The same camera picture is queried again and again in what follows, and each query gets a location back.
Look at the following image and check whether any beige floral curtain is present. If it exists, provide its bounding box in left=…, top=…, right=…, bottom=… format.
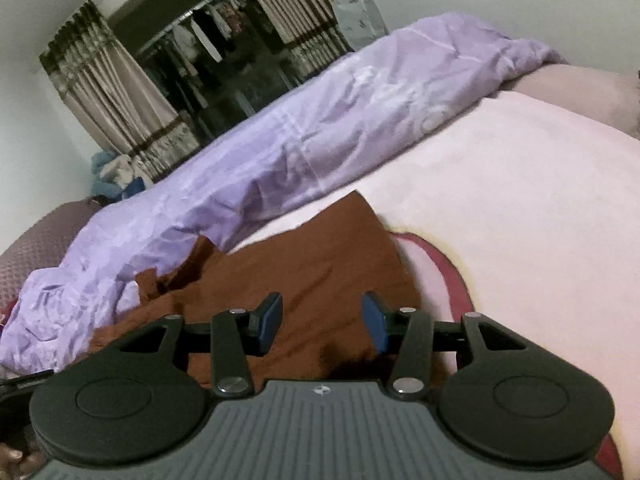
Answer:
left=231, top=0, right=354, bottom=79
left=39, top=0, right=202, bottom=182

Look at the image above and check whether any maroon quilted headboard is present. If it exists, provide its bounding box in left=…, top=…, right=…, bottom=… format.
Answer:
left=0, top=199, right=104, bottom=312

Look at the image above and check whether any pile of blue white clothes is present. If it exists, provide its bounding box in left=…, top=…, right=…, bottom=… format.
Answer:
left=89, top=151, right=154, bottom=207

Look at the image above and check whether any translucent plastic bag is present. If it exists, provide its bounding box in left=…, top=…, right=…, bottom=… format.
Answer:
left=331, top=0, right=392, bottom=54

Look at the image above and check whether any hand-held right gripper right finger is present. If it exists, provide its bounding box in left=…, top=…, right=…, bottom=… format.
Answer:
left=361, top=290, right=527, bottom=403

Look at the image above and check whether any person's left hand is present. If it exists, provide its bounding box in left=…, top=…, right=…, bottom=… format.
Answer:
left=0, top=440, right=47, bottom=468

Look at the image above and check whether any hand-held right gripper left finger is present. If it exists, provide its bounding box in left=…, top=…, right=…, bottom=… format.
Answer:
left=107, top=291, right=284, bottom=399

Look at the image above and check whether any pink pillow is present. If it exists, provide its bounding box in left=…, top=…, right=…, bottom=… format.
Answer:
left=511, top=61, right=640, bottom=142

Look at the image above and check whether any purple duvet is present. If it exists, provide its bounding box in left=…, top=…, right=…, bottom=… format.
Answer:
left=0, top=12, right=571, bottom=375

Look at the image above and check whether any pink bed blanket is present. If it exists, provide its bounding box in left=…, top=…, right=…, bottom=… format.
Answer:
left=227, top=92, right=640, bottom=480

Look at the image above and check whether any brown pillow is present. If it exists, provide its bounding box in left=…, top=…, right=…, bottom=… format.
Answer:
left=87, top=190, right=448, bottom=392

